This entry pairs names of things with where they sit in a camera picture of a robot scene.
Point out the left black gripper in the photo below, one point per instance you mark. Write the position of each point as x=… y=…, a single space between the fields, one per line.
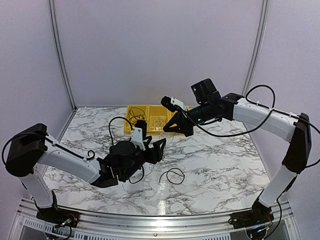
x=155 y=154

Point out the left aluminium corner post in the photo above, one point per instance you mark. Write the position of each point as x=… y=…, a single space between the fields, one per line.
x=59 y=54

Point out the aluminium corner post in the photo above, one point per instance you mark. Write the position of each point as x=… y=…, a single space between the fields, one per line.
x=262 y=22
x=59 y=54

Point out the middle yellow bin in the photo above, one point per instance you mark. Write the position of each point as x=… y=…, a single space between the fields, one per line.
x=157 y=118

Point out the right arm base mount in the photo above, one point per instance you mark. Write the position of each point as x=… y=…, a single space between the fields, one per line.
x=249 y=218

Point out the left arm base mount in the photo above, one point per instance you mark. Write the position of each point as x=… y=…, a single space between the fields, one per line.
x=61 y=216

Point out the right yellow bin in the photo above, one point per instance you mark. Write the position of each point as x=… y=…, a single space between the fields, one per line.
x=173 y=114

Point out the aluminium front frame rail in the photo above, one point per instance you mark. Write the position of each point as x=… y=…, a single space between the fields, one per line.
x=107 y=226

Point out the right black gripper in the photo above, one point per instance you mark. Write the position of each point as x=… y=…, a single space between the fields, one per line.
x=183 y=126

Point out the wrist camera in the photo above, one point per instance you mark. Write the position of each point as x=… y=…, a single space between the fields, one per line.
x=138 y=133
x=173 y=104

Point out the yellow bin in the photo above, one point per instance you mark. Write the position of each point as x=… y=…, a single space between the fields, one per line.
x=173 y=114
x=157 y=118
x=137 y=112

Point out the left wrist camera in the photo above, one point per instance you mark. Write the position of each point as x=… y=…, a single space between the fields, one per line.
x=138 y=133

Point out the right aluminium corner post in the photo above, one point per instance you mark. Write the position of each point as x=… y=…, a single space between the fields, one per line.
x=262 y=22

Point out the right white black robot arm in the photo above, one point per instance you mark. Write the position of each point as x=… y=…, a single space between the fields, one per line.
x=294 y=129

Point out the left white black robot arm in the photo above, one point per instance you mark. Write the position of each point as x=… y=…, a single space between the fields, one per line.
x=25 y=151

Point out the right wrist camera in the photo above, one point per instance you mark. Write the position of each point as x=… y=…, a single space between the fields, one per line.
x=173 y=104

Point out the left yellow bin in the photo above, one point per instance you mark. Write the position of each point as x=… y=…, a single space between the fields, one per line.
x=137 y=112

